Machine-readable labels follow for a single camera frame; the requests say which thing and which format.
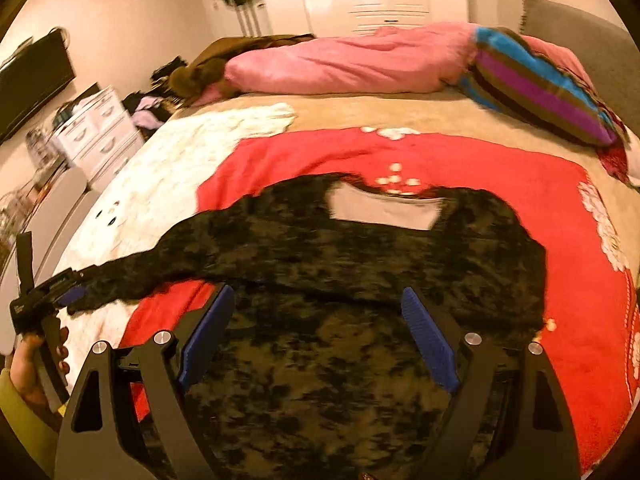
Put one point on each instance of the striped colourful pillow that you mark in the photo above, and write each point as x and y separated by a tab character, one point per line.
540	90

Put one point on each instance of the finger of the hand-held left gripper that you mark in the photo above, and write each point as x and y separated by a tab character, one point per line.
75	276
70	296

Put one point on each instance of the pink pillow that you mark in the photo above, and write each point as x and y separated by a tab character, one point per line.
350	65

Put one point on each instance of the white drawer chest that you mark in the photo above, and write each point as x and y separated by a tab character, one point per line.
100	130

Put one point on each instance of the person's left hand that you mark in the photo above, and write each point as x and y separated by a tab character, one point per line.
30	367

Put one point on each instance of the white cabinet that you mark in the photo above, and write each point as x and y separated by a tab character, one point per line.
55	210

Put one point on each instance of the person's left forearm yellow sleeve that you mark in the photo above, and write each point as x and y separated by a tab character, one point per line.
22	425

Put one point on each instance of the red floral blanket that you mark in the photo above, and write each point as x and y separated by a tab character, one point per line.
500	185

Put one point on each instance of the red patterned cloth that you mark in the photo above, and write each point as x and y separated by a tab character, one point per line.
617	160

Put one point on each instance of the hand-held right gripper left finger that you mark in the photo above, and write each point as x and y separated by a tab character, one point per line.
207	332

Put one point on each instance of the pile of clothes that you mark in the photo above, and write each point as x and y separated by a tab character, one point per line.
145	110

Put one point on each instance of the black television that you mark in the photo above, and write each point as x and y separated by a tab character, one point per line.
30	80

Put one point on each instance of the dark camouflage shirt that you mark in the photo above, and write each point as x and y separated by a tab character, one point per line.
310	270

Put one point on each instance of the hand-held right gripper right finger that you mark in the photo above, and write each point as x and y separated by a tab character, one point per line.
430	340

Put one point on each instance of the brown blanket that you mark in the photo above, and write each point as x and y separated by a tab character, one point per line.
215	60

